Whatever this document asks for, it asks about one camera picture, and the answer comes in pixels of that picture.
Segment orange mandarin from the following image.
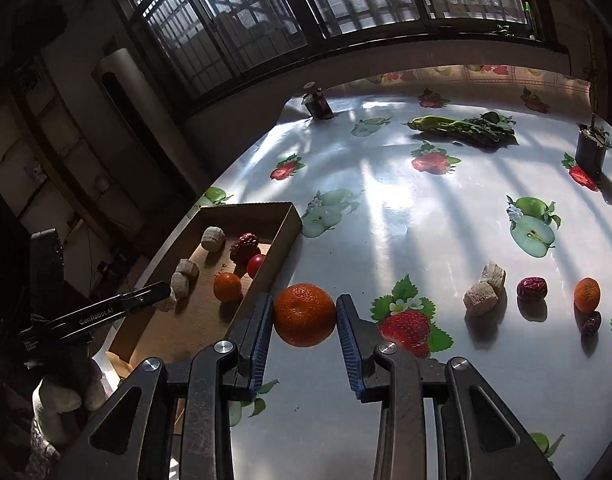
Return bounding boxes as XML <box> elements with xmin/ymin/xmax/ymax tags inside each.
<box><xmin>213</xmin><ymin>272</ymin><xmax>243</xmax><ymax>303</ymax></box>
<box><xmin>273</xmin><ymin>283</ymin><xmax>337</xmax><ymax>348</ymax></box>
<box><xmin>573</xmin><ymin>277</ymin><xmax>601</xmax><ymax>314</ymax></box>

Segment smooth red jujube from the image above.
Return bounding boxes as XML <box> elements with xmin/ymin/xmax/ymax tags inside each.
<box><xmin>517</xmin><ymin>276</ymin><xmax>549</xmax><ymax>303</ymax></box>

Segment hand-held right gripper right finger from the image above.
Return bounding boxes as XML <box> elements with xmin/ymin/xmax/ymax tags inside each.
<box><xmin>336</xmin><ymin>294</ymin><xmax>562</xmax><ymax>480</ymax></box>

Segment brown cardboard box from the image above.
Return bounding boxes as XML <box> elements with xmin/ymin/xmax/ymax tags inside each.
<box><xmin>106</xmin><ymin>201</ymin><xmax>303</xmax><ymax>377</ymax></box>

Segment person's left hand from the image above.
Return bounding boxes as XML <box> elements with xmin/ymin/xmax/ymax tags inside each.
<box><xmin>30</xmin><ymin>360</ymin><xmax>107</xmax><ymax>448</ymax></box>

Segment green pepper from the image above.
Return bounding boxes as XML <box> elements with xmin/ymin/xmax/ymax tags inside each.
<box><xmin>407</xmin><ymin>115</ymin><xmax>462</xmax><ymax>134</ymax></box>

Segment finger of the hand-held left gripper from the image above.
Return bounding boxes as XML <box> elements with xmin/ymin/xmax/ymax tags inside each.
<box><xmin>116</xmin><ymin>281</ymin><xmax>173</xmax><ymax>313</ymax></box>

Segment window with metal grille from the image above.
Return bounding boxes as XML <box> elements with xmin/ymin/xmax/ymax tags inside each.
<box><xmin>120</xmin><ymin>0</ymin><xmax>562</xmax><ymax>111</ymax></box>

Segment small dark jar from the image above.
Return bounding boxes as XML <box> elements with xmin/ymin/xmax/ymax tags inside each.
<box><xmin>302</xmin><ymin>87</ymin><xmax>335</xmax><ymax>121</ymax></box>

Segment white tower air conditioner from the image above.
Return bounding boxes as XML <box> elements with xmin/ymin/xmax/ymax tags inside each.
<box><xmin>92</xmin><ymin>48</ymin><xmax>211</xmax><ymax>201</ymax></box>

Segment dark leafy greens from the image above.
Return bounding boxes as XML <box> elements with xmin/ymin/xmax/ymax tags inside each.
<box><xmin>451</xmin><ymin>111</ymin><xmax>518</xmax><ymax>149</ymax></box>

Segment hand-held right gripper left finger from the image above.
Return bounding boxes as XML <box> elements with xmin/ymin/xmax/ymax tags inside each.
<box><xmin>50</xmin><ymin>292</ymin><xmax>275</xmax><ymax>480</ymax></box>

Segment wrinkled red-brown date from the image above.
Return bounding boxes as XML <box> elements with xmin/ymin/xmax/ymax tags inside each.
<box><xmin>230</xmin><ymin>232</ymin><xmax>261</xmax><ymax>263</ymax></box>

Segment small black plant pot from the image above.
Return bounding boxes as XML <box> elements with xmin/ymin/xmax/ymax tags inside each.
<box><xmin>574</xmin><ymin>122</ymin><xmax>612</xmax><ymax>181</ymax></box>

